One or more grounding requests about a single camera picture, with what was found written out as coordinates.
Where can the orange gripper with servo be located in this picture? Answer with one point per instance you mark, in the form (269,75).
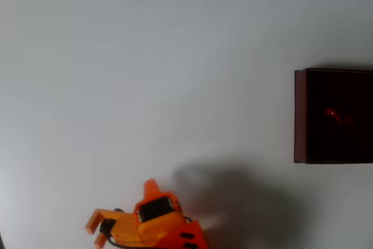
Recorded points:
(154,209)

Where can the small red toy object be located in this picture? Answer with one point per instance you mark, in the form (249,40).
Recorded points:
(338,118)

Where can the red-orange robot arm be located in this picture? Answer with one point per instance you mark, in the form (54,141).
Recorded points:
(186,237)

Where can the dark brown open box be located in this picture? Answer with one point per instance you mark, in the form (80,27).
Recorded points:
(320,144)

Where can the orange forked wrist bracket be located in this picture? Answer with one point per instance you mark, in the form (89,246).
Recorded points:
(123,227)

